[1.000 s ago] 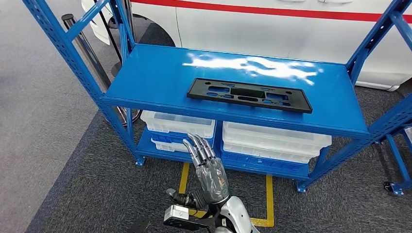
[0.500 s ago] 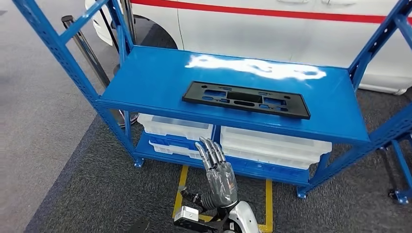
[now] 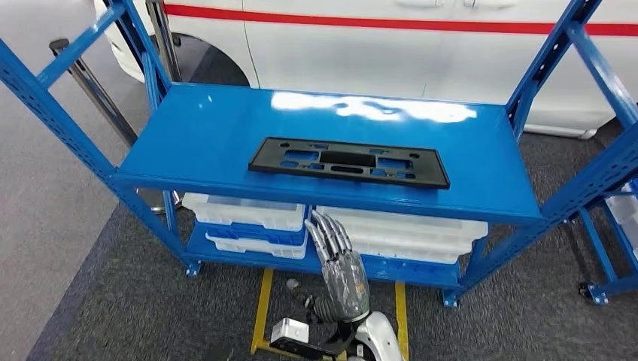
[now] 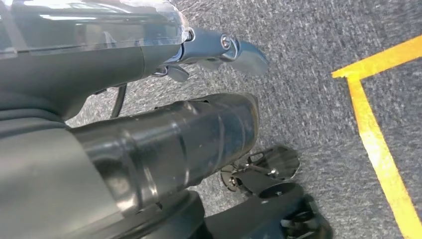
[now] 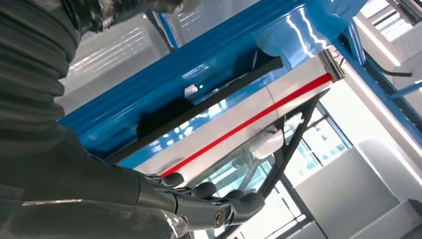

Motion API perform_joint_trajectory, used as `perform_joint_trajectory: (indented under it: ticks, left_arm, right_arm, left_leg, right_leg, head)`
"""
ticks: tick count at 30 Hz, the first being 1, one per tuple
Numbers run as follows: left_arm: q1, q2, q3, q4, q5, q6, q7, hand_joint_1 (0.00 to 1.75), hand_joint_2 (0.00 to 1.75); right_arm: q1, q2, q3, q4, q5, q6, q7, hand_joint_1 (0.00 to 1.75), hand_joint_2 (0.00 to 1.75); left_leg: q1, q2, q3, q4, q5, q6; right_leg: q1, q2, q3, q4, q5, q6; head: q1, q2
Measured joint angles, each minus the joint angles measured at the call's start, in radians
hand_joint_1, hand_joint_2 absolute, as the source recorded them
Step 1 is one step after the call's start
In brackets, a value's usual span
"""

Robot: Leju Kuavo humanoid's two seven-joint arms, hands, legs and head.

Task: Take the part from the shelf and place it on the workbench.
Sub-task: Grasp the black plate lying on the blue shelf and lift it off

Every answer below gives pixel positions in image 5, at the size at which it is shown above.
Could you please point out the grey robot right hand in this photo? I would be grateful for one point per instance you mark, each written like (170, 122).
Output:
(82, 184)

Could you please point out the blue metal shelf rack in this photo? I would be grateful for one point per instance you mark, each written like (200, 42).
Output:
(132, 85)

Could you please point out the black stanchion post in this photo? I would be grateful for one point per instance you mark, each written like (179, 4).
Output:
(331, 64)

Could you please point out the white car with red stripe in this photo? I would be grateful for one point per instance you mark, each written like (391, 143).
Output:
(230, 128)

